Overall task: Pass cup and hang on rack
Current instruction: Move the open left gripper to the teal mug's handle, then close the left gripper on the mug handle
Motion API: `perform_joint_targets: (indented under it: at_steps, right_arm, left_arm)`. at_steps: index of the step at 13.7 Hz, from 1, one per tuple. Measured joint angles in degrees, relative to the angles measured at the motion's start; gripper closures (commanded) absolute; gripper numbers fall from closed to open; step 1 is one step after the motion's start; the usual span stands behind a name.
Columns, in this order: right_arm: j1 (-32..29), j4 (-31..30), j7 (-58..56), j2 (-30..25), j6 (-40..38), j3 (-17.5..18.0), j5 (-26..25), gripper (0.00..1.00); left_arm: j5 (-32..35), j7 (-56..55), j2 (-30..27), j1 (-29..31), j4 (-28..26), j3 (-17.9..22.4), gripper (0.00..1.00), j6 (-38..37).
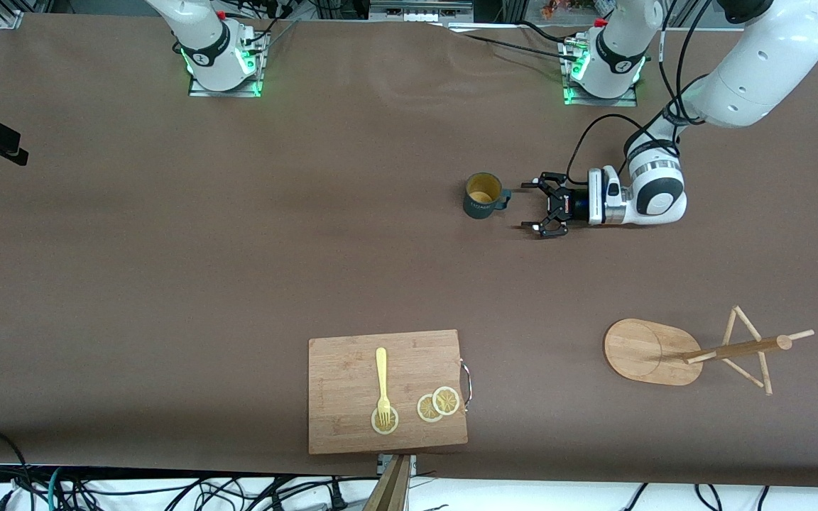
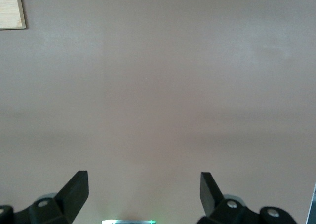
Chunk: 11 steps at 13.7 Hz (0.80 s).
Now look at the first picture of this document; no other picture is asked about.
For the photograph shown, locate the dark teal mug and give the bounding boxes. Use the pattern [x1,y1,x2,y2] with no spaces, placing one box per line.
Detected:
[463,172,513,220]

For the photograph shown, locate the wooden cup rack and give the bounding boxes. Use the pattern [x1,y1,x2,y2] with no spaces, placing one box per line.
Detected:
[604,305,815,397]

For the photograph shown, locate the orange red background object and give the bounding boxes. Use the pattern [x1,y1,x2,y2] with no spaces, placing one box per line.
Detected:
[542,0,594,18]

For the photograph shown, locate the dried lemon slice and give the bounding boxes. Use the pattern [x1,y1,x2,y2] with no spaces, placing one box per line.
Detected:
[417,394,445,424]
[371,406,400,435]
[432,386,461,417]

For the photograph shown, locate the grey power strip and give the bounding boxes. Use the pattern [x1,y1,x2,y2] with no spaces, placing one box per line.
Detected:
[370,0,474,22]

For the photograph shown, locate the yellow plastic fork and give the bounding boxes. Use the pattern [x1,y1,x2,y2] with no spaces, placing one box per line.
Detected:
[376,347,393,429]

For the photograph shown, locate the wooden cutting board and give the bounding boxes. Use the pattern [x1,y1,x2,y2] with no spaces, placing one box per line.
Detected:
[308,329,472,455]

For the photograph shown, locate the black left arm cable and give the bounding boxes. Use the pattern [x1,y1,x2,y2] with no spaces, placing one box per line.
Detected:
[567,0,711,187]

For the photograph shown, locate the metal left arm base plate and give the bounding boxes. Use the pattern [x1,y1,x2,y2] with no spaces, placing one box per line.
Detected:
[562,35,638,107]

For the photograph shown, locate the small metal bracket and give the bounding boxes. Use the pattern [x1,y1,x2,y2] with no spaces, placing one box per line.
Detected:
[377,454,417,476]

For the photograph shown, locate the wooden post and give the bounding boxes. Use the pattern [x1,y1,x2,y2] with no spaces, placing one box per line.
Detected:
[363,454,411,511]

